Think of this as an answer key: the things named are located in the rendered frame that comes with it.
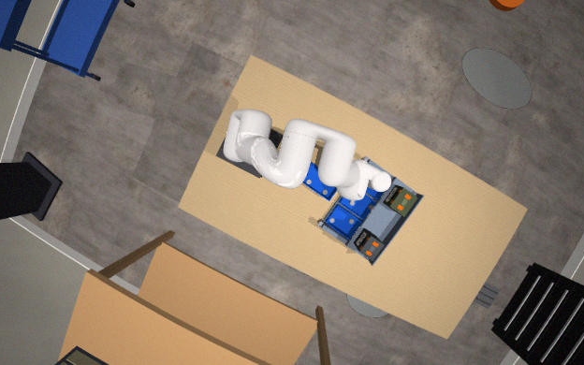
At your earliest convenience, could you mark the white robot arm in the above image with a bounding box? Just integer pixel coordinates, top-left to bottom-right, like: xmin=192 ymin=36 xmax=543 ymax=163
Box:
xmin=223 ymin=109 xmax=391 ymax=202

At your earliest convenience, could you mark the blue bin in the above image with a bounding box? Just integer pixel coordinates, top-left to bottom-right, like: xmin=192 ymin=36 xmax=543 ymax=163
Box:
xmin=303 ymin=162 xmax=337 ymax=200
xmin=340 ymin=195 xmax=376 ymax=220
xmin=366 ymin=187 xmax=384 ymax=200
xmin=327 ymin=205 xmax=362 ymax=240

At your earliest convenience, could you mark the dark green tool case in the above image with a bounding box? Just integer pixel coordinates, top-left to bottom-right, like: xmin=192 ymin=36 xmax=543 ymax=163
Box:
xmin=383 ymin=185 xmax=417 ymax=217

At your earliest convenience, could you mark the black tool case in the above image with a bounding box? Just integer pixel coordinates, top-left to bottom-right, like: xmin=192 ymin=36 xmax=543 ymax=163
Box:
xmin=354 ymin=228 xmax=385 ymax=261

